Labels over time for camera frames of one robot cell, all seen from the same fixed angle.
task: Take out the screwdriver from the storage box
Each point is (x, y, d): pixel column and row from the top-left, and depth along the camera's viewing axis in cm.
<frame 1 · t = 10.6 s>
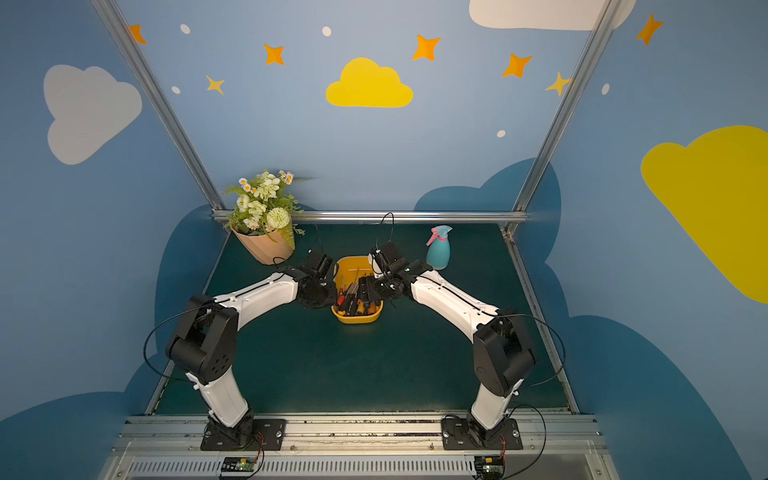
left hand: (333, 295, 95), fingers open
right hand: (371, 288, 87), fingers open
yellow plastic storage box: (346, 271, 105), point 4 cm above the table
terracotta flower pot: (268, 249, 102), point 11 cm above the table
artificial white green flowers: (264, 206, 89), point 29 cm above the table
teal spray bottle pink trigger: (438, 251, 106), point 9 cm above the table

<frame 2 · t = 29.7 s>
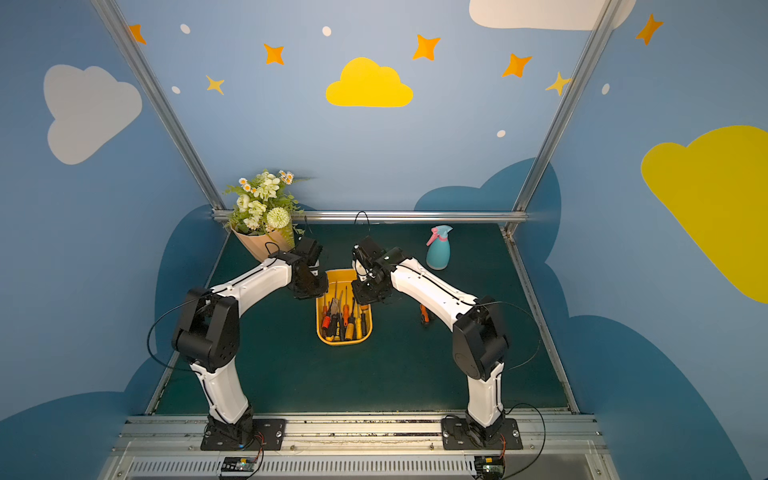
left hand: (323, 288, 95), fingers closed
right hand: (363, 295, 86), fingers open
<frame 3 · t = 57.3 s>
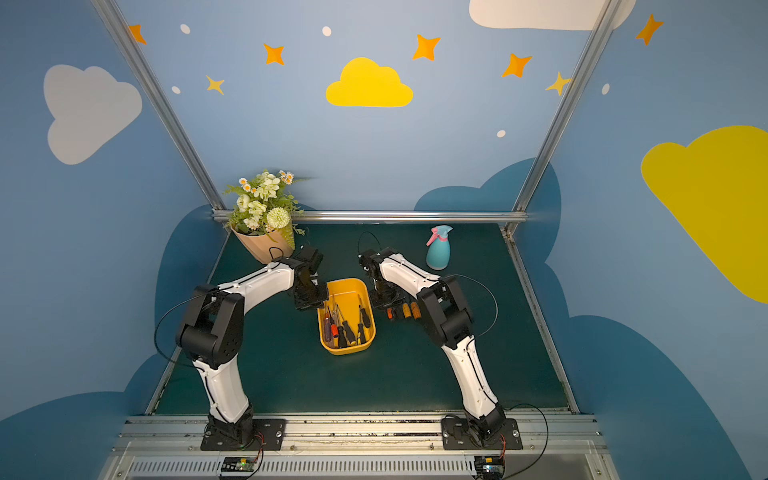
left hand: (325, 301, 96), fingers closed
right hand: (389, 305, 98), fingers open
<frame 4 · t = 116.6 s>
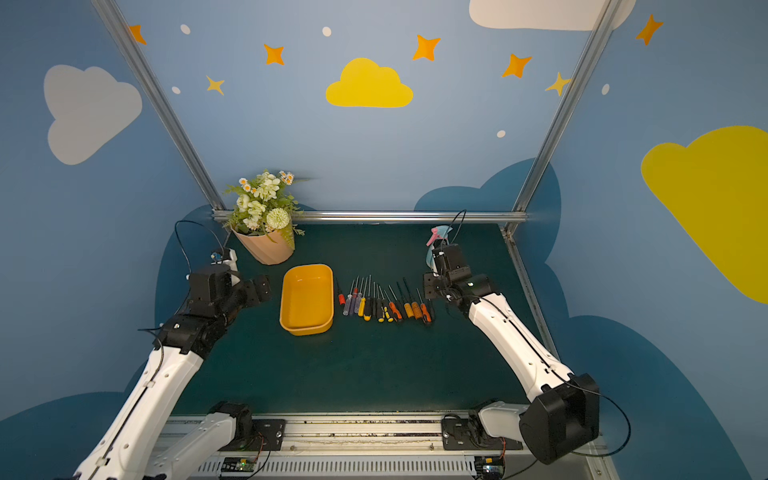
left hand: (247, 277, 75), fingers open
right hand: (438, 276, 83), fingers open
yellow plastic storage box: (307, 301, 100), point 2 cm above the table
small red handle screwdriver: (341, 297, 102), on the table
clear handle tester screwdriver: (347, 306, 100), on the table
small yellow handle screwdriver: (362, 302, 101), point 2 cm above the table
black yellow handle screwdriver: (389, 318, 97), point 2 cm above the table
the other named things where they were.

